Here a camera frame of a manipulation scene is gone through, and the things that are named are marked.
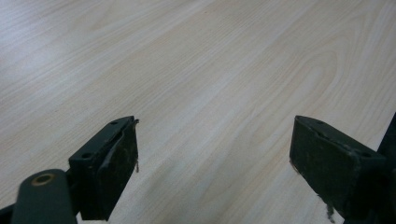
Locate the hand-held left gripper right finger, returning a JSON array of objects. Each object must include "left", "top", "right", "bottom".
[{"left": 289, "top": 115, "right": 392, "bottom": 220}]

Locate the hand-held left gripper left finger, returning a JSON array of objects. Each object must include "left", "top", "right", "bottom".
[{"left": 68, "top": 115, "right": 140, "bottom": 222}]

